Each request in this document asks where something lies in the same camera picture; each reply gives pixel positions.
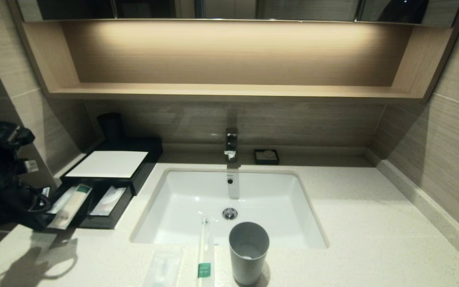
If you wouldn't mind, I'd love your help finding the wide paper pack green label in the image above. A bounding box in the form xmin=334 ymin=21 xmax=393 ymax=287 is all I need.
xmin=48 ymin=184 xmax=93 ymax=230

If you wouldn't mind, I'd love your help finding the black amenity drawer box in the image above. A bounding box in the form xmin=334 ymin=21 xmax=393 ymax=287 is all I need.
xmin=45 ymin=178 xmax=135 ymax=230
xmin=60 ymin=138 xmax=164 ymax=197

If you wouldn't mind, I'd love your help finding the clear plastic packet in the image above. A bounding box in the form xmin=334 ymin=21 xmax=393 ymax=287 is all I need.
xmin=142 ymin=246 xmax=185 ymax=287

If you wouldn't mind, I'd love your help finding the long white wrapped packet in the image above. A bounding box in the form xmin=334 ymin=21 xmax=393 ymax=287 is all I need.
xmin=50 ymin=187 xmax=78 ymax=215

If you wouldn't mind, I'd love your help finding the square white sachet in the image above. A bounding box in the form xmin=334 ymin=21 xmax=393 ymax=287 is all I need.
xmin=91 ymin=186 xmax=128 ymax=217

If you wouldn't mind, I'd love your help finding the black cylindrical cup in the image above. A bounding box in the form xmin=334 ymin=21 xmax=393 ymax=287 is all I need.
xmin=97 ymin=112 xmax=126 ymax=146

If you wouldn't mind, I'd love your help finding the white ceramic sink basin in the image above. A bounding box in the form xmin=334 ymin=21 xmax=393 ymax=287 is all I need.
xmin=130 ymin=167 xmax=329 ymax=250

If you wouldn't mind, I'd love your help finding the slim toothbrush pack green label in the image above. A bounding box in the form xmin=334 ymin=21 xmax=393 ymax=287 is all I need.
xmin=196 ymin=215 xmax=216 ymax=287

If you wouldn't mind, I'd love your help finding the chrome faucet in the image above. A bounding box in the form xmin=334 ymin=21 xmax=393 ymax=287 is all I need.
xmin=224 ymin=128 xmax=239 ymax=163

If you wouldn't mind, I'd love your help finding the grey plastic cup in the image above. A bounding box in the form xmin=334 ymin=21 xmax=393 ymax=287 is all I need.
xmin=229 ymin=222 xmax=270 ymax=286

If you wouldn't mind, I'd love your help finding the black soap dish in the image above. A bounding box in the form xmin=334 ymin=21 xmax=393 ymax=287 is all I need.
xmin=253 ymin=149 xmax=280 ymax=165

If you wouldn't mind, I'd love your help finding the mirror cabinet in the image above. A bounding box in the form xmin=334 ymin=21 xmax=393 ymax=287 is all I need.
xmin=16 ymin=0 xmax=459 ymax=28

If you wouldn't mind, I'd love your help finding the wooden wall shelf niche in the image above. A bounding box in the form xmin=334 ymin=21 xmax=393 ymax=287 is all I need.
xmin=8 ymin=19 xmax=459 ymax=104

